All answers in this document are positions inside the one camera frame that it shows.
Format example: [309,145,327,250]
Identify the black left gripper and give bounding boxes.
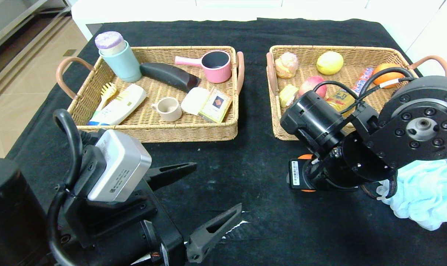
[96,161,243,266]

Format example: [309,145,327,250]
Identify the printed card box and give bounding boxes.
[198,87,233,123]

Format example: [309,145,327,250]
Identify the white shampoo bottle blue cap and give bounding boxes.
[87,83,147,126]

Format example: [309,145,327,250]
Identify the orange fruit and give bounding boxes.
[373,63,405,89]
[298,154,317,193]

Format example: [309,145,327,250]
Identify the pink peach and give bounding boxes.
[299,76,327,98]

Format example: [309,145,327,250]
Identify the yellow drink can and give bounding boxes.
[326,89,357,112]

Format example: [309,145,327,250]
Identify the light blue bath pouf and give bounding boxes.
[376,158,447,231]

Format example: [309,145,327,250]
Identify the small beige cup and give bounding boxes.
[151,97,182,122]

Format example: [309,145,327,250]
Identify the cream soap bar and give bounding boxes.
[180,87,211,115]

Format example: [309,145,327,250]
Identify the dark eggplant shaped object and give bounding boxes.
[140,62,201,93]

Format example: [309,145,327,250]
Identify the pink toy saucepan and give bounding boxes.
[175,50,232,83]

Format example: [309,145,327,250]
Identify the yellow green brush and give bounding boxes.
[97,83,117,112]

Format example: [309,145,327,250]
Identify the yellow cake slice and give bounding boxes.
[279,84,299,108]

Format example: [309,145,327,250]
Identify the teal plastic cup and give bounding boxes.
[99,40,142,83]

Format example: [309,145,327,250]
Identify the pink frosted pastry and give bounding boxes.
[275,52,299,79]

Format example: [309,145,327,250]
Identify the purple capped beige bottle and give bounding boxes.
[94,31,127,56]

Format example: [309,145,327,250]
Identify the yellow lemon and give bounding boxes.
[316,51,344,75]

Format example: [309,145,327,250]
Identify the white cabinet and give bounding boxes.
[71,0,379,41]

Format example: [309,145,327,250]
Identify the orange candy tube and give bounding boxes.
[354,67,374,95]

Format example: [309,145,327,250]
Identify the grey metal cabinet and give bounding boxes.
[0,0,72,56]

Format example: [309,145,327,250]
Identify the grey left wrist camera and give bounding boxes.
[87,129,152,202]

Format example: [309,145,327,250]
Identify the wicker basket with brown handles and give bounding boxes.
[56,45,245,143]
[266,45,447,141]

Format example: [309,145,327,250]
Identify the thin black cable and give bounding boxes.
[313,80,361,111]

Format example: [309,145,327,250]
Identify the thick black braided cable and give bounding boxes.
[351,67,416,111]

